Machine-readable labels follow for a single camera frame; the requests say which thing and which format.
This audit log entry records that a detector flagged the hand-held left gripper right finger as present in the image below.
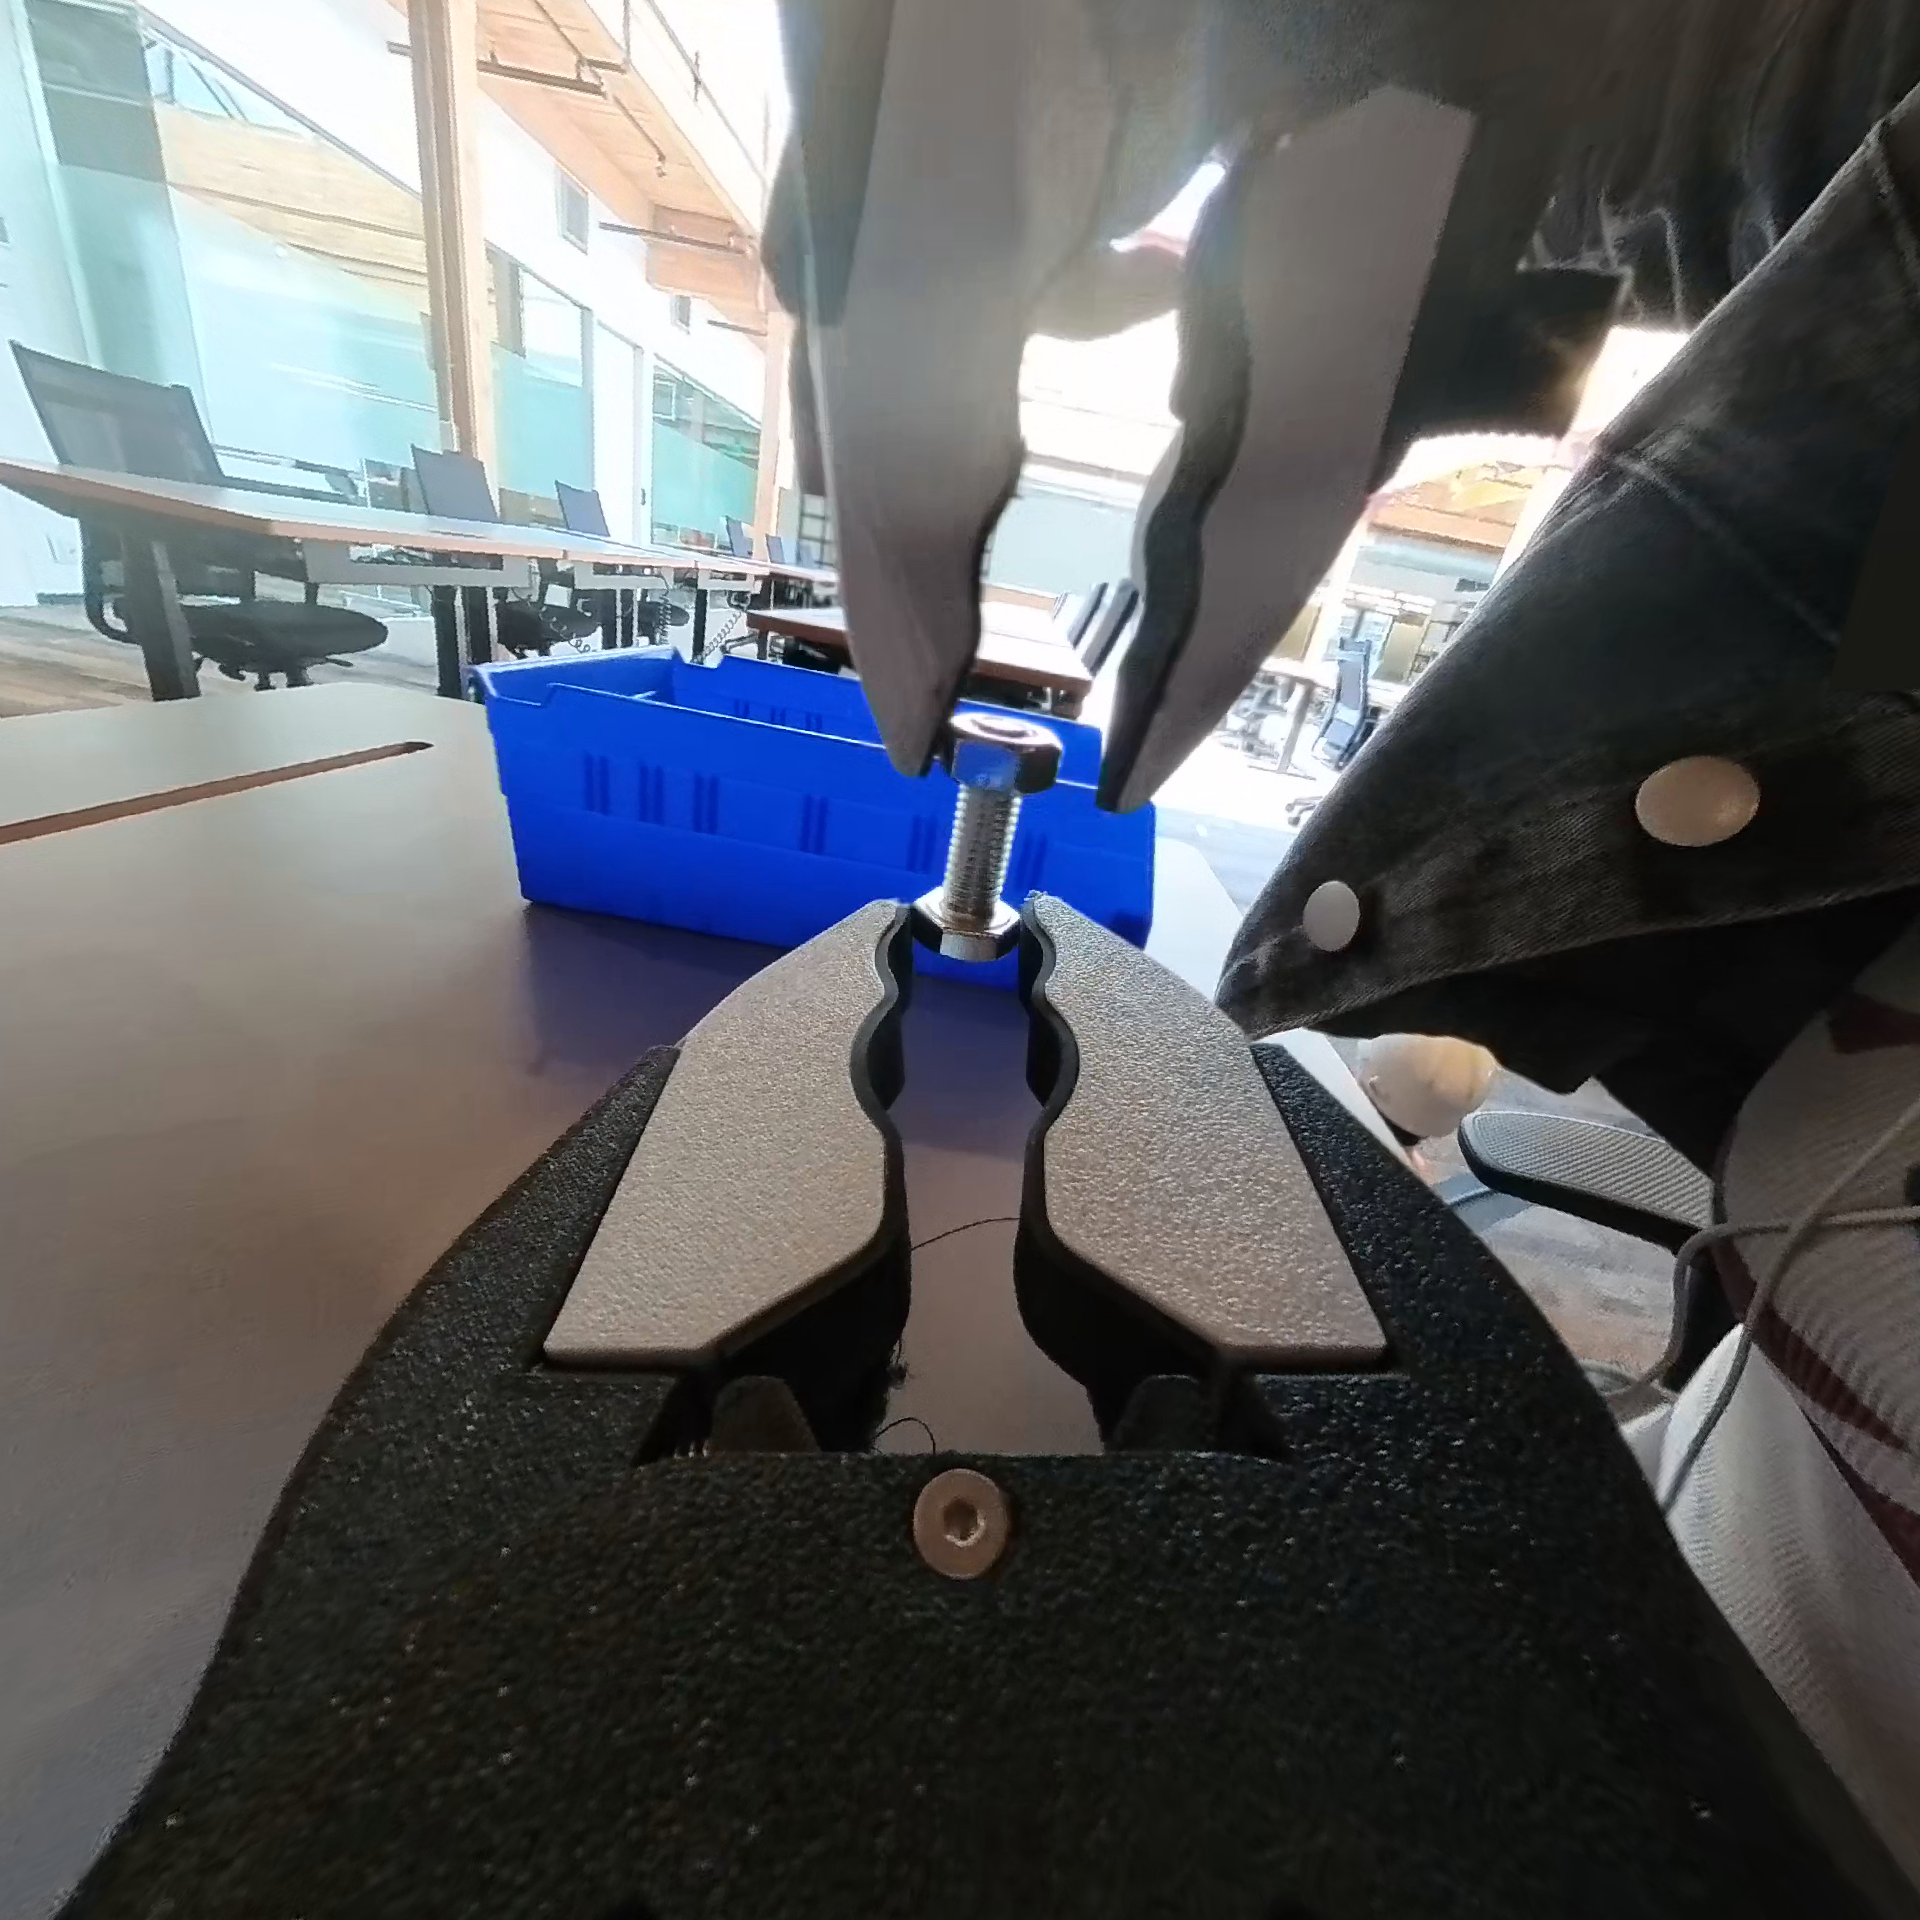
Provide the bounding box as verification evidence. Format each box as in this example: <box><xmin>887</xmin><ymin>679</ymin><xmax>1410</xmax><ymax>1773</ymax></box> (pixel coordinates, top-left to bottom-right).
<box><xmin>1014</xmin><ymin>892</ymin><xmax>1391</xmax><ymax>1370</ymax></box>

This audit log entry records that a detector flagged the blue plastic bin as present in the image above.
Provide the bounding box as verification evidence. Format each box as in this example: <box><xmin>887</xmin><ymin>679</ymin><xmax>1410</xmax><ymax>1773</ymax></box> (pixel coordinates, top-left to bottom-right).
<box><xmin>471</xmin><ymin>648</ymin><xmax>1159</xmax><ymax>992</ymax></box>

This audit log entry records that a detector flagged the dark denim jacket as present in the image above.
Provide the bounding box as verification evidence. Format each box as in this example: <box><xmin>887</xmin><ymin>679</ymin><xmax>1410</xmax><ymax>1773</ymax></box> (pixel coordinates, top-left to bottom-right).
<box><xmin>1213</xmin><ymin>95</ymin><xmax>1920</xmax><ymax>1142</ymax></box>

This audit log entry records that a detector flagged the wood-edged office desk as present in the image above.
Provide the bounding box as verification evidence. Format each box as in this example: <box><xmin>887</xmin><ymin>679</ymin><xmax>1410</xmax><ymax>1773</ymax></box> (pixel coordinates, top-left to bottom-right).
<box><xmin>0</xmin><ymin>455</ymin><xmax>707</xmax><ymax>703</ymax></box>

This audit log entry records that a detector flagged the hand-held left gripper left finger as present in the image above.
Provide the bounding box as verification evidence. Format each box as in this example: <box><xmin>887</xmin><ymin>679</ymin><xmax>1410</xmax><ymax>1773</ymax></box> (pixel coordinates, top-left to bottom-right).
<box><xmin>539</xmin><ymin>896</ymin><xmax>920</xmax><ymax>1373</ymax></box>

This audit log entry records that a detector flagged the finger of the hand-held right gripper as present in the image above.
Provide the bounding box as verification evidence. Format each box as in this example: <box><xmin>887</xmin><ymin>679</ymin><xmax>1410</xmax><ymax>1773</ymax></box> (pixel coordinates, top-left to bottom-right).
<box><xmin>815</xmin><ymin>0</ymin><xmax>1119</xmax><ymax>779</ymax></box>
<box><xmin>1098</xmin><ymin>85</ymin><xmax>1479</xmax><ymax>816</ymax></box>

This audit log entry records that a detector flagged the white printed shirt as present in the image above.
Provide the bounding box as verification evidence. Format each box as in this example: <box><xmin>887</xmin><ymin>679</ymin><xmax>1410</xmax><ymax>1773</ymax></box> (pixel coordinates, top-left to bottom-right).
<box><xmin>1625</xmin><ymin>960</ymin><xmax>1920</xmax><ymax>1832</ymax></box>

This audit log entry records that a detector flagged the person's right forearm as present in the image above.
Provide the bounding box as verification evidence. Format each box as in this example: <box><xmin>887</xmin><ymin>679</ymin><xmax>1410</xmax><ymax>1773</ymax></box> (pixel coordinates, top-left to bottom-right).
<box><xmin>1440</xmin><ymin>0</ymin><xmax>1920</xmax><ymax>324</ymax></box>

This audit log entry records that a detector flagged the wooden support post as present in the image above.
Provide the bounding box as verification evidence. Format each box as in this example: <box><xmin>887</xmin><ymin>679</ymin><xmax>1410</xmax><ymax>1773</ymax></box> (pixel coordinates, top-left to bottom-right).
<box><xmin>404</xmin><ymin>0</ymin><xmax>498</xmax><ymax>468</ymax></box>

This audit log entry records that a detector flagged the thin white cord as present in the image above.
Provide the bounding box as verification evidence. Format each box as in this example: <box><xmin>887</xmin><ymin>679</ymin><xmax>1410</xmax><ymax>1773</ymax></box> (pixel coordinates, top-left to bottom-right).
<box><xmin>1612</xmin><ymin>1154</ymin><xmax>1920</xmax><ymax>1517</ymax></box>

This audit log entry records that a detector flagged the silver hex nut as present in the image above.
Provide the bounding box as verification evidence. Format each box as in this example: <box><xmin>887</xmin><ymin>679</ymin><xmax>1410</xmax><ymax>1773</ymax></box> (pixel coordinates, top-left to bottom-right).
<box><xmin>906</xmin><ymin>883</ymin><xmax>1033</xmax><ymax>961</ymax></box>
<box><xmin>937</xmin><ymin>712</ymin><xmax>1064</xmax><ymax>910</ymax></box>

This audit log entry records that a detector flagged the long wooden table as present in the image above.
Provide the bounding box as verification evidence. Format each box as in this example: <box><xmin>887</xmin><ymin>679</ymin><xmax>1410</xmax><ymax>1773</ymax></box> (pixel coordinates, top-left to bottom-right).
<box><xmin>743</xmin><ymin>600</ymin><xmax>1098</xmax><ymax>707</ymax></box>

